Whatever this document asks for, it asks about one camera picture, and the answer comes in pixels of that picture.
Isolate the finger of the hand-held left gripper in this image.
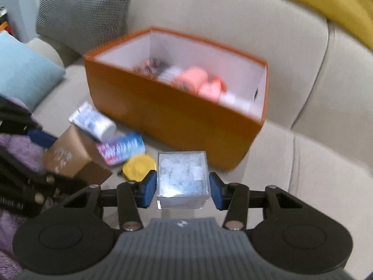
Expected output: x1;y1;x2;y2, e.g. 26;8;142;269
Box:
0;114;59;150
29;172;89;203

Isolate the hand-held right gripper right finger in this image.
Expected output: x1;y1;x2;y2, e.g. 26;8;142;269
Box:
209;172;305;231

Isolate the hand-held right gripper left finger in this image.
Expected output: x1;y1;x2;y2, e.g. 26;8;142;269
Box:
60;170;158;231

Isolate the yellow tape measure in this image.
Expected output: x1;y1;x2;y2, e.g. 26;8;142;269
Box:
122;154;158;181

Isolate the brown cardboard box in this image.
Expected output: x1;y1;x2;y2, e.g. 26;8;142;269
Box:
42;125;113;186

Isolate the clear plastic cube box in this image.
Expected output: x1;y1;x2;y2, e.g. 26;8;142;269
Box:
156;151;211;210

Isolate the colourful printed tin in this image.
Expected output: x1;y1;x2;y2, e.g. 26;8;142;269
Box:
96;133;146;167

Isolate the white blue packet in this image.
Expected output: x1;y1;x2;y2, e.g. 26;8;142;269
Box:
68;101;117;142

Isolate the orange cardboard box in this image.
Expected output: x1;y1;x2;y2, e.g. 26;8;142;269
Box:
83;27;269;171

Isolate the pink pump bottle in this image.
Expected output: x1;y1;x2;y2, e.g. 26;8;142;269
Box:
198;76;229;102

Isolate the pink cylinder container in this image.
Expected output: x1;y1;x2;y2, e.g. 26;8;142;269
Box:
172;66;209;94

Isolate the plaid glasses case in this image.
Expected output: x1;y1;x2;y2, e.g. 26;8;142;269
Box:
157;66;183;84

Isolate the illustrated card box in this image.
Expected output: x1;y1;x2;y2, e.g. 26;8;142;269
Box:
134;58;168;79

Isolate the purple fluffy blanket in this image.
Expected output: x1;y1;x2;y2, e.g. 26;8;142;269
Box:
0;99;48;280

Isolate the light blue pillow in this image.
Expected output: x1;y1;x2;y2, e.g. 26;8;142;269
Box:
0;31;66;111

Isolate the beige sofa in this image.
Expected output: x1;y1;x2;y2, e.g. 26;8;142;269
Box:
26;0;373;280

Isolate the houndstooth pillow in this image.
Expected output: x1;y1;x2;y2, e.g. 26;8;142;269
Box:
35;0;131;56

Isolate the yellow pillow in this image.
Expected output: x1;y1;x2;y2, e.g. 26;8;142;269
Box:
260;0;373;50

